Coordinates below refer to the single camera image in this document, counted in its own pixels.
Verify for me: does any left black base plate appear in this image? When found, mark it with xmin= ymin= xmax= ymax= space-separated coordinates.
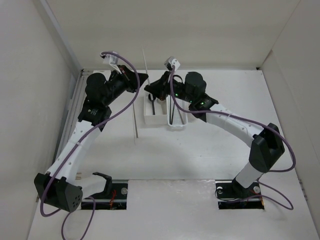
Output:
xmin=78 ymin=180 xmax=129 ymax=210

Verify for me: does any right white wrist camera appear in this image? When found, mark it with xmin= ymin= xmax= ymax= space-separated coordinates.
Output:
xmin=164 ymin=56 xmax=181 ymax=71

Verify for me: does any black chopstick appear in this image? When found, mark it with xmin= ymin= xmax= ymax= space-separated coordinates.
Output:
xmin=169 ymin=97 xmax=175 ymax=125
xmin=171 ymin=99 xmax=180 ymax=125

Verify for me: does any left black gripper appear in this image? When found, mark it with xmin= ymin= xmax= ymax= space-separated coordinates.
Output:
xmin=102 ymin=65 xmax=149 ymax=107

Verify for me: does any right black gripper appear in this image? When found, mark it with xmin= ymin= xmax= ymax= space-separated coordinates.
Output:
xmin=144 ymin=71 xmax=195 ymax=104

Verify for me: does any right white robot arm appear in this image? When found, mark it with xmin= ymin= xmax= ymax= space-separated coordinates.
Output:
xmin=144 ymin=71 xmax=285 ymax=198

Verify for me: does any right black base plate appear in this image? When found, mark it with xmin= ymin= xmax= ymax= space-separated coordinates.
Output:
xmin=214 ymin=180 xmax=265 ymax=210

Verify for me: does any purple cable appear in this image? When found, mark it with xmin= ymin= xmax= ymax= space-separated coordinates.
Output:
xmin=168 ymin=67 xmax=297 ymax=210
xmin=39 ymin=51 xmax=140 ymax=238

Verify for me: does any aluminium rail frame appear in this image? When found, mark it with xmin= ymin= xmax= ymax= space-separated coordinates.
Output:
xmin=53 ymin=69 xmax=93 ymax=161

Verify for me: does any beige plastic spoon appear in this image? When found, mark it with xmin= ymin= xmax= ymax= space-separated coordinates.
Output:
xmin=157 ymin=99 xmax=167 ymax=115

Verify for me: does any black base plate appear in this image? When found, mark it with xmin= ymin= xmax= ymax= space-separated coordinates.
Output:
xmin=214 ymin=180 xmax=265 ymax=210
xmin=78 ymin=180 xmax=129 ymax=210

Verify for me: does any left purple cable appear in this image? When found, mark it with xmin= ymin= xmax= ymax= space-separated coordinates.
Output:
xmin=39 ymin=51 xmax=140 ymax=238

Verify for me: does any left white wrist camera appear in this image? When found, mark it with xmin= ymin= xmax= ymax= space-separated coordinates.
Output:
xmin=100 ymin=51 xmax=119 ymax=69

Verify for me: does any white square box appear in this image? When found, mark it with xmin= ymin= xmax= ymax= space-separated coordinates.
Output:
xmin=143 ymin=93 xmax=167 ymax=126

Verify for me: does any black plastic spoon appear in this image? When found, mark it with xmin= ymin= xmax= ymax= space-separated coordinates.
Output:
xmin=148 ymin=93 xmax=156 ymax=115

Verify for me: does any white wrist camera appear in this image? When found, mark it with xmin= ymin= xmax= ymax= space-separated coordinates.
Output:
xmin=164 ymin=56 xmax=181 ymax=71
xmin=100 ymin=51 xmax=119 ymax=69

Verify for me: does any white perforated tray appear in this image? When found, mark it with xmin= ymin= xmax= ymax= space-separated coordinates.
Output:
xmin=166 ymin=96 xmax=188 ymax=131

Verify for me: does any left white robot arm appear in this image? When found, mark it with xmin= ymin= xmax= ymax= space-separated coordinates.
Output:
xmin=34 ymin=65 xmax=149 ymax=213

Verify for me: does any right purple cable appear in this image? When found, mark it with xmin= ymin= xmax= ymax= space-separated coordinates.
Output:
xmin=168 ymin=67 xmax=297 ymax=210

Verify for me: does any silver metal chopstick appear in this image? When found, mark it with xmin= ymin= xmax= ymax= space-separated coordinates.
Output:
xmin=132 ymin=103 xmax=139 ymax=139

